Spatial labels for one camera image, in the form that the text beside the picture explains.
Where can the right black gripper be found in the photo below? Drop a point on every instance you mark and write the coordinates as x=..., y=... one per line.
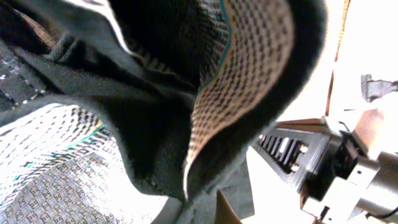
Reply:
x=298, y=150

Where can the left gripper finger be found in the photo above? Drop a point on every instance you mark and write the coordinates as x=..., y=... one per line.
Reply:
x=224, y=211

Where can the black shorts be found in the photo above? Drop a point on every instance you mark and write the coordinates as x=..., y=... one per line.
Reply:
x=139, y=111

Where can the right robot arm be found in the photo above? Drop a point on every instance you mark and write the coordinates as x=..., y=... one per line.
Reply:
x=329, y=167

